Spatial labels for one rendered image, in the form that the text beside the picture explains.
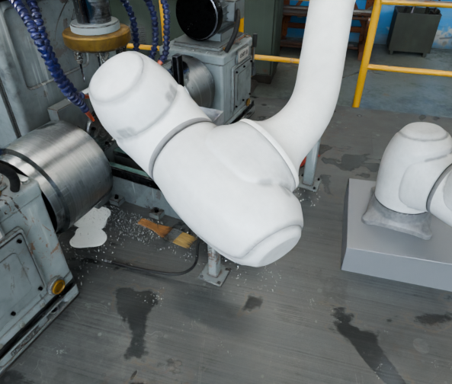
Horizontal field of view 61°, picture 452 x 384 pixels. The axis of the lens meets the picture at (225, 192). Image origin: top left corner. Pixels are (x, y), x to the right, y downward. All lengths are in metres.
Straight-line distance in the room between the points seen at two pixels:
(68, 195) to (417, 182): 0.84
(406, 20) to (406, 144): 4.65
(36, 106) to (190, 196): 0.97
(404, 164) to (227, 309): 0.57
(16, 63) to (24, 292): 0.64
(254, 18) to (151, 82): 3.83
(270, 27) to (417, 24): 2.14
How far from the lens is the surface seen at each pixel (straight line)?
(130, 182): 1.28
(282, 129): 0.43
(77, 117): 1.27
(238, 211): 0.37
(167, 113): 0.45
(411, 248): 1.13
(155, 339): 0.98
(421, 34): 5.73
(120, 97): 0.43
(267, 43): 4.28
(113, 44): 1.13
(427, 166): 1.05
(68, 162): 0.99
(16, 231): 0.88
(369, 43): 3.36
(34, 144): 1.01
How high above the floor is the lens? 1.62
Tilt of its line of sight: 37 degrees down
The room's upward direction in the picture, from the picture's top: straight up
